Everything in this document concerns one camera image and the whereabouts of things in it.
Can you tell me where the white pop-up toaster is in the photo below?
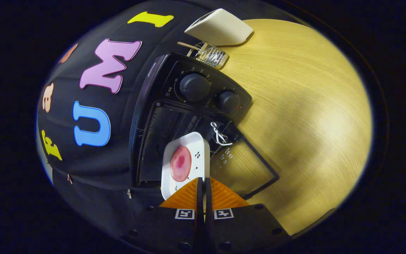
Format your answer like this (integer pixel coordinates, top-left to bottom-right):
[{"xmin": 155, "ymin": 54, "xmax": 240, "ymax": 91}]
[{"xmin": 184, "ymin": 8, "xmax": 254, "ymax": 46}]

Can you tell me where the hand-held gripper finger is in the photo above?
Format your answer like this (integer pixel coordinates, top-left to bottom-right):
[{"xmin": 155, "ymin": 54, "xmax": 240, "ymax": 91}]
[
  {"xmin": 205, "ymin": 177, "xmax": 291, "ymax": 254},
  {"xmin": 125, "ymin": 177, "xmax": 204, "ymax": 254}
]

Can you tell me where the white square plate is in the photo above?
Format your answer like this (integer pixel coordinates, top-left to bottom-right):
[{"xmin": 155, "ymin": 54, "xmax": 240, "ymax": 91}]
[{"xmin": 161, "ymin": 132, "xmax": 211, "ymax": 201}]

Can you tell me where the white string tie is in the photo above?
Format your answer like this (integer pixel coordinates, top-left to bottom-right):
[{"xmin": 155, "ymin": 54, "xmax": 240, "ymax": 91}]
[{"xmin": 210, "ymin": 122, "xmax": 233, "ymax": 146}]

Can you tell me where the black toaster oven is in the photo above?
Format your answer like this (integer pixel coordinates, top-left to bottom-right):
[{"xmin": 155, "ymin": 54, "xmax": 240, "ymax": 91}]
[{"xmin": 129, "ymin": 52, "xmax": 280, "ymax": 200}]

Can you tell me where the pink round food slice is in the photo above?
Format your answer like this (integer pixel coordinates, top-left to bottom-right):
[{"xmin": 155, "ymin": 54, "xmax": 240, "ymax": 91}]
[{"xmin": 170, "ymin": 146, "xmax": 192, "ymax": 182}]

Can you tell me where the wooden stick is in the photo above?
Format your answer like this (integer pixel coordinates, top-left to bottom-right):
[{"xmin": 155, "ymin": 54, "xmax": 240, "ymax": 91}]
[{"xmin": 177, "ymin": 41, "xmax": 202, "ymax": 51}]

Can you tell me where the wire utensil holder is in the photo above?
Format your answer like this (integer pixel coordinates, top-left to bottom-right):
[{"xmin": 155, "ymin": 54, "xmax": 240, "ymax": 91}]
[{"xmin": 186, "ymin": 41, "xmax": 229, "ymax": 69}]

